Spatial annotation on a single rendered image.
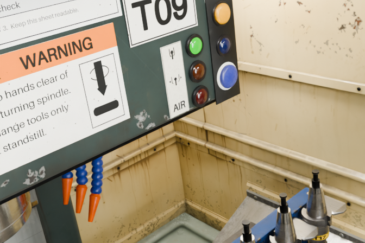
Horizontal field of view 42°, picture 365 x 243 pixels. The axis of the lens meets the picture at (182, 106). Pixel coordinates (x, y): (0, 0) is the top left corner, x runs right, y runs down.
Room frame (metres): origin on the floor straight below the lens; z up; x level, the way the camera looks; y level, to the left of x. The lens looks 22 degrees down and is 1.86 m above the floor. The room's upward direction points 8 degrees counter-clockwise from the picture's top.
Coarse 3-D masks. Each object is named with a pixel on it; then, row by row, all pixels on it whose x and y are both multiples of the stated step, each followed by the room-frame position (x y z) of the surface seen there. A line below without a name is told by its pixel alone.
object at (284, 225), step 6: (288, 210) 0.79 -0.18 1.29; (276, 216) 0.79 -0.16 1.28; (282, 216) 0.78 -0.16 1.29; (288, 216) 0.78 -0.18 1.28; (276, 222) 0.79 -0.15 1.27; (282, 222) 0.78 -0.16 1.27; (288, 222) 0.78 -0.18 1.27; (276, 228) 0.79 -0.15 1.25; (282, 228) 0.78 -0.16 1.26; (288, 228) 0.77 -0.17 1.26; (294, 228) 0.79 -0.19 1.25; (276, 234) 0.78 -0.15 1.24; (282, 234) 0.77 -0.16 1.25; (288, 234) 0.77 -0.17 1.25; (294, 234) 0.78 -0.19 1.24; (276, 240) 0.78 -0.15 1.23; (282, 240) 0.77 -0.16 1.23; (288, 240) 0.77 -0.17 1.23; (294, 240) 0.77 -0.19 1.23
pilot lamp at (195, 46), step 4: (192, 40) 0.54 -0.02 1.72; (196, 40) 0.54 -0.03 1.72; (200, 40) 0.55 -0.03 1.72; (192, 44) 0.54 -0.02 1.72; (196, 44) 0.54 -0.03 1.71; (200, 44) 0.55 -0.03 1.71; (192, 48) 0.54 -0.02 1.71; (196, 48) 0.54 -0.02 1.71; (200, 48) 0.55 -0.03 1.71; (192, 52) 0.54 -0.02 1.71; (196, 52) 0.54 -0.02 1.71
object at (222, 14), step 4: (220, 4) 0.57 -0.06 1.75; (224, 4) 0.57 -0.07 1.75; (216, 8) 0.57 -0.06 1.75; (220, 8) 0.57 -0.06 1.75; (224, 8) 0.57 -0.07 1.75; (228, 8) 0.58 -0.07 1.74; (216, 12) 0.57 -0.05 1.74; (220, 12) 0.57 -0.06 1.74; (224, 12) 0.57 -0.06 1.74; (228, 12) 0.58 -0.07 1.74; (216, 16) 0.57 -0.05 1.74; (220, 16) 0.57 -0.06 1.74; (224, 16) 0.57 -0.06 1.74; (228, 16) 0.58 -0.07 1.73; (216, 20) 0.57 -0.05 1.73; (220, 20) 0.57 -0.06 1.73; (224, 20) 0.57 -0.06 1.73
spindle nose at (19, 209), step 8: (16, 200) 0.53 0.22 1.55; (24, 200) 0.54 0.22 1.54; (0, 208) 0.50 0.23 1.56; (8, 208) 0.51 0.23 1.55; (16, 208) 0.52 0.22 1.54; (24, 208) 0.54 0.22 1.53; (0, 216) 0.50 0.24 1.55; (8, 216) 0.51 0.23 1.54; (16, 216) 0.52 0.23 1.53; (24, 216) 0.54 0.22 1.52; (0, 224) 0.50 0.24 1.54; (8, 224) 0.51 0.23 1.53; (16, 224) 0.52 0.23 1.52; (0, 232) 0.50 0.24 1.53; (8, 232) 0.50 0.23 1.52; (16, 232) 0.52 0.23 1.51; (0, 240) 0.50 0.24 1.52
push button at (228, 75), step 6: (228, 66) 0.57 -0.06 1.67; (234, 66) 0.58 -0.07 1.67; (222, 72) 0.57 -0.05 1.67; (228, 72) 0.57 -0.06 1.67; (234, 72) 0.58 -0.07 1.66; (222, 78) 0.56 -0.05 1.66; (228, 78) 0.57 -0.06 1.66; (234, 78) 0.57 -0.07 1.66; (222, 84) 0.56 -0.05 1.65; (228, 84) 0.57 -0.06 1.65; (234, 84) 0.58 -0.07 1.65
